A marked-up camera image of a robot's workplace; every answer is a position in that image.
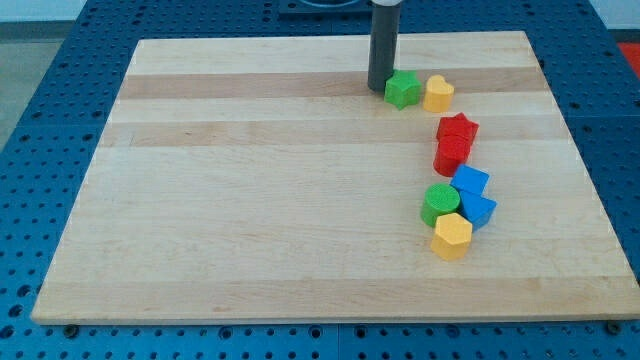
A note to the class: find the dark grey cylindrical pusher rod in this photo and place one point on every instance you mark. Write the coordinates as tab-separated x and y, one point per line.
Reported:
383	37

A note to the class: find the green star block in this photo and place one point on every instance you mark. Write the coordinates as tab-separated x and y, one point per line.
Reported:
402	89

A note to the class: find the blue cube block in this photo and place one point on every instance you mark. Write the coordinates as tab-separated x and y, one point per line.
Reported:
470	179

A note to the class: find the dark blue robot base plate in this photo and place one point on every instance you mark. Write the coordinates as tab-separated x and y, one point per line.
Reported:
288	9

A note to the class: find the yellow heart block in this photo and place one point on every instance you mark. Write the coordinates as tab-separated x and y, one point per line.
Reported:
438	94

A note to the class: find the red cylinder block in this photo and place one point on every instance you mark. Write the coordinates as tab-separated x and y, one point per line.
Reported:
452	151

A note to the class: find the yellow hexagon block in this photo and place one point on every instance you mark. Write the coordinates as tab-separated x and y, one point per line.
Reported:
452	236

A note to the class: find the red star block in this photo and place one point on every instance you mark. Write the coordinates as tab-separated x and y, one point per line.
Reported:
458	125

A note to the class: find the green cylinder block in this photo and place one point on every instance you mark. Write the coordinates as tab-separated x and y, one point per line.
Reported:
439	199

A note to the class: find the light wooden board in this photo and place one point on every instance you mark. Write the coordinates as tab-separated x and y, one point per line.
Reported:
259	180

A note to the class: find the blue triangle block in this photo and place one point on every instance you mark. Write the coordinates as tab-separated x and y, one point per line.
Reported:
476	209

